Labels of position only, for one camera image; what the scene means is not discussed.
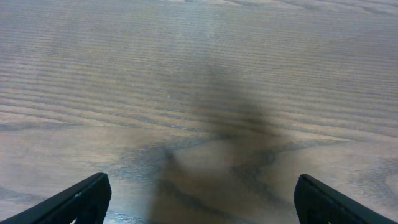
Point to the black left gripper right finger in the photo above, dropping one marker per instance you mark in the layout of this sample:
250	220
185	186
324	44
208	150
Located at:
318	203

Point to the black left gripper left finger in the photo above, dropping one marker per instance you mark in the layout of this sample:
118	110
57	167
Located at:
83	203

